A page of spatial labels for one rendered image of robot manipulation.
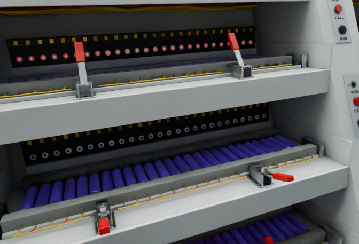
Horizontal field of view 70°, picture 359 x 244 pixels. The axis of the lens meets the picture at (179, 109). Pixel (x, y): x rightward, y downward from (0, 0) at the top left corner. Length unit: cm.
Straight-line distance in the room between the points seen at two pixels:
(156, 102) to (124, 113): 5
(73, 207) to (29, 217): 6
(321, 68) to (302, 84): 7
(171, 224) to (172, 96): 19
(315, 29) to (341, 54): 7
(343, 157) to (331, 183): 6
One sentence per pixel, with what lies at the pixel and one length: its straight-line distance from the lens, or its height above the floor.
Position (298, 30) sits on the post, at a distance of 64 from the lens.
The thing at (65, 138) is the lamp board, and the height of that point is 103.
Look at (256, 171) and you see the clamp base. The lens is 48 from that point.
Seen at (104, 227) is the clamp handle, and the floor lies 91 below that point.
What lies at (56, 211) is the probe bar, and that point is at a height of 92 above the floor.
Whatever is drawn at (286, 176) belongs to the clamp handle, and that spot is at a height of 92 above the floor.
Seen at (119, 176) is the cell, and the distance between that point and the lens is 49.
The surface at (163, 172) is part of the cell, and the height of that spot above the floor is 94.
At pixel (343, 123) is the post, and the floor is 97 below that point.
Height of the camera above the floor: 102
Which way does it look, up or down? 3 degrees up
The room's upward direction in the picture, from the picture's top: 10 degrees counter-clockwise
